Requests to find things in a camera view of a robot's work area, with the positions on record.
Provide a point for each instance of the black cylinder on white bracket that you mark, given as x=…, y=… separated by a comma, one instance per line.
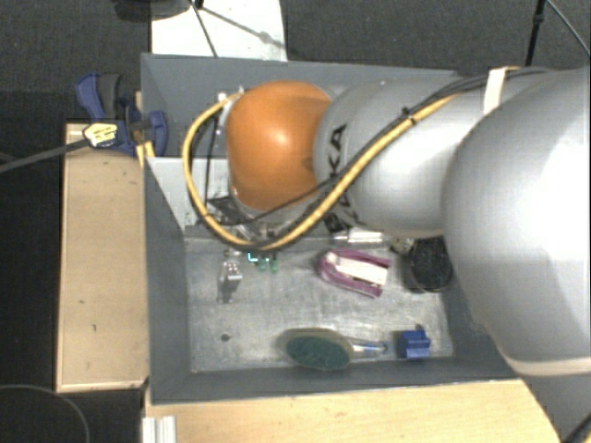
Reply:
x=337, y=224

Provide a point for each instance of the pale wood flat board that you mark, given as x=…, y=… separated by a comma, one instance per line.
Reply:
x=104, y=270

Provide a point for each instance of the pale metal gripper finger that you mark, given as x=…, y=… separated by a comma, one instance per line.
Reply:
x=235, y=271
x=224, y=289

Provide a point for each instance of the green pad dish brush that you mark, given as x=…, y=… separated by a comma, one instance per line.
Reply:
x=318, y=351

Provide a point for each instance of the black round lid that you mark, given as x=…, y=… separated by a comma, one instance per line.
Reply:
x=429, y=266

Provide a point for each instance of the small blue plastic block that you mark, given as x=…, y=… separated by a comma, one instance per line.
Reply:
x=412, y=344

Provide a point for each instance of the purple and white packet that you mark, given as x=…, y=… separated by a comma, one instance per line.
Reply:
x=358, y=272

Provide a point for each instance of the grey metal bin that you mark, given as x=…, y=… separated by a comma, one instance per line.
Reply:
x=277, y=302

